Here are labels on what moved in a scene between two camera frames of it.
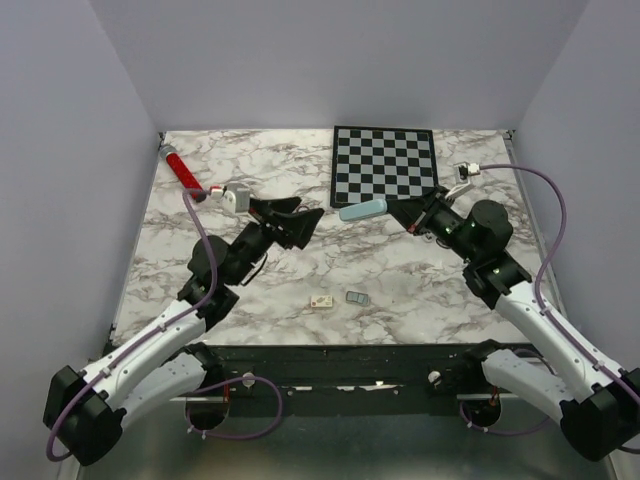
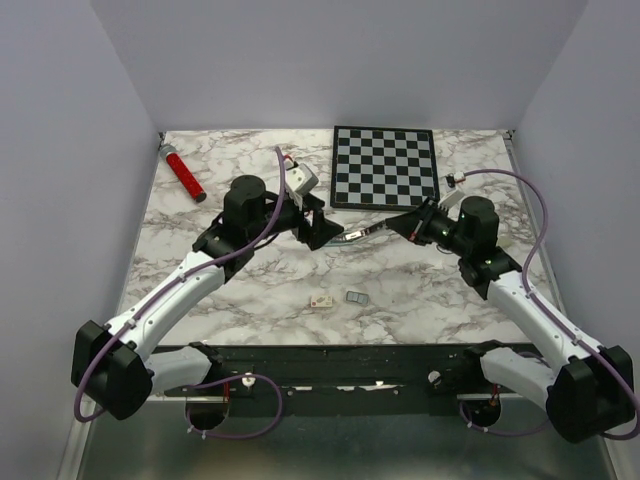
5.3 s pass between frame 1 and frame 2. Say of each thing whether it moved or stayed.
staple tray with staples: stayed
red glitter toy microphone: stayed
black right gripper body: stayed
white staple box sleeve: stayed
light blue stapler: moved
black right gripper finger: moved
